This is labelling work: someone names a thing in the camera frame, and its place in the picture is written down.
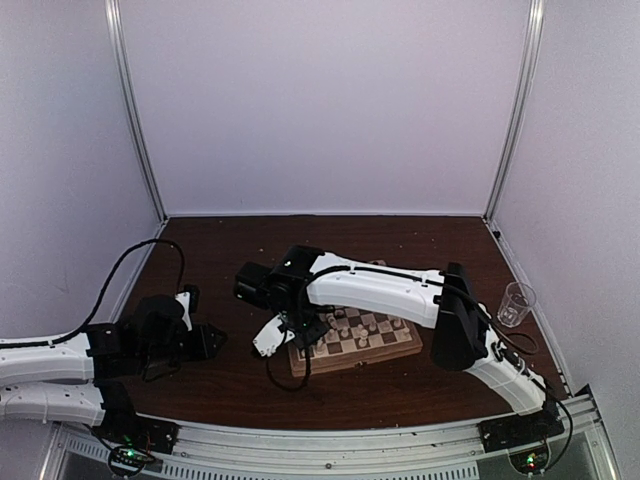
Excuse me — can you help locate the wooden chess board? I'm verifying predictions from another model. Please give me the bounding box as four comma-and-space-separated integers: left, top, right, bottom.
310, 306, 423, 374

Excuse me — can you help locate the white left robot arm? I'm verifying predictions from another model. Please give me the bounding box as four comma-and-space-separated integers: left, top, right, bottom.
1, 323, 227, 444

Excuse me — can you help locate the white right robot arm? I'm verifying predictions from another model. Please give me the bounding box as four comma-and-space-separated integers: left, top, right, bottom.
253, 246, 560, 442

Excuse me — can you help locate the left round controller board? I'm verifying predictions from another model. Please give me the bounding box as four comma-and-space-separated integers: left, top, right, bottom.
107, 445, 154, 475

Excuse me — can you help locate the round controller board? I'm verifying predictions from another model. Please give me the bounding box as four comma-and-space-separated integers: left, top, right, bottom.
509, 446, 550, 475
107, 445, 154, 475

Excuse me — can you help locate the right round controller board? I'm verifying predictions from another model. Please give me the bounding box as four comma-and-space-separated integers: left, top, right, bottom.
509, 446, 550, 475

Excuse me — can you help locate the clear drinking glass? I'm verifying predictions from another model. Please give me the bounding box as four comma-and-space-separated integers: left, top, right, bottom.
497, 282, 537, 328

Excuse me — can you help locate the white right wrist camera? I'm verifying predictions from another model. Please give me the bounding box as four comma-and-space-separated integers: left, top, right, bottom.
253, 315, 295, 358

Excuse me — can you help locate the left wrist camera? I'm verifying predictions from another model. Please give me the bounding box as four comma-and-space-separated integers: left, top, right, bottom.
175, 284, 200, 331

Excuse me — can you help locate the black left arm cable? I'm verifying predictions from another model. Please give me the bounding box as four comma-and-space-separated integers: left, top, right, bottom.
44, 239, 186, 346

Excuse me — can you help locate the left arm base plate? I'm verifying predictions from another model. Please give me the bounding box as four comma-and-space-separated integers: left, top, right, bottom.
91, 417, 180, 454

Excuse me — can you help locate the aluminium front rail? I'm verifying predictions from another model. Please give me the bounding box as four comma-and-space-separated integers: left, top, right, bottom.
39, 393, 621, 479

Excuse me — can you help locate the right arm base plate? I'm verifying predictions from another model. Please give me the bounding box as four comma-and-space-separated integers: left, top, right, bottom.
478, 412, 565, 453

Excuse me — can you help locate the left aluminium frame post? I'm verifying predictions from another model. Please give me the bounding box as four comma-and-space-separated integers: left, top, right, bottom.
104, 0, 168, 223

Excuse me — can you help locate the aluminium frame post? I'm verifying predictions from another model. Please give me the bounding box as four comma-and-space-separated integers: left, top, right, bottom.
483, 0, 546, 224
104, 0, 168, 223

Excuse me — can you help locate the right aluminium frame post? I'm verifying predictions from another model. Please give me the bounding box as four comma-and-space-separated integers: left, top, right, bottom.
483, 0, 546, 224

